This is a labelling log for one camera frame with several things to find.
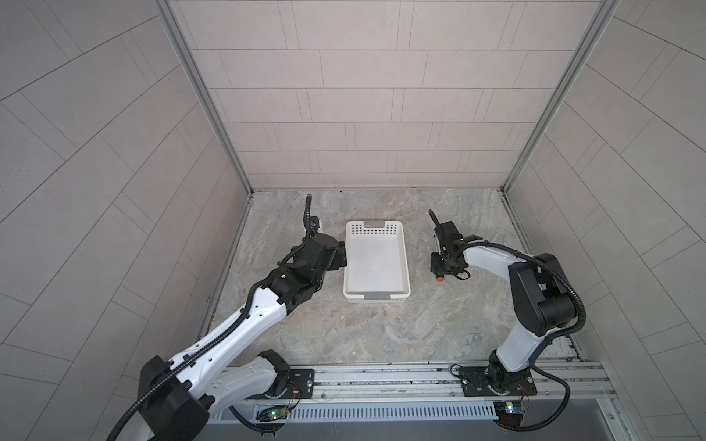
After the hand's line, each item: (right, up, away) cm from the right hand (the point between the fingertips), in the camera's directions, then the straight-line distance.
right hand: (436, 266), depth 96 cm
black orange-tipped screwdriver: (0, -2, -7) cm, 8 cm away
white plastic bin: (-21, +1, -2) cm, 21 cm away
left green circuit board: (-47, -29, -31) cm, 63 cm away
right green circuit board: (+11, -31, -28) cm, 43 cm away
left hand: (-34, +10, -18) cm, 40 cm away
